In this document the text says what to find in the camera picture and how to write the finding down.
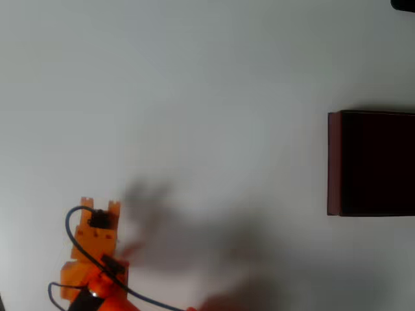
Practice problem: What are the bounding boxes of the dark red open box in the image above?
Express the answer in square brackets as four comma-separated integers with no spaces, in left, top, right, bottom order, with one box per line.
[326,109,415,217]

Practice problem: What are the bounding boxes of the black object at table corner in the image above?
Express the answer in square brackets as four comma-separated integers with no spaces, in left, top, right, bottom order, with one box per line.
[390,0,415,14]

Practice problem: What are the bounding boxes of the orange camera mount bracket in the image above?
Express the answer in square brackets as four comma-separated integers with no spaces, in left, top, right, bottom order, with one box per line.
[70,196,121,262]

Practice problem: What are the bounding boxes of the dark camera cable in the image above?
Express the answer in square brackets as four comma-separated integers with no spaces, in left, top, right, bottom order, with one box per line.
[47,205,191,311]

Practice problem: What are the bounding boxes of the black camera module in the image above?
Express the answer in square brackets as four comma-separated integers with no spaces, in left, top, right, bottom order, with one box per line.
[87,209,111,228]

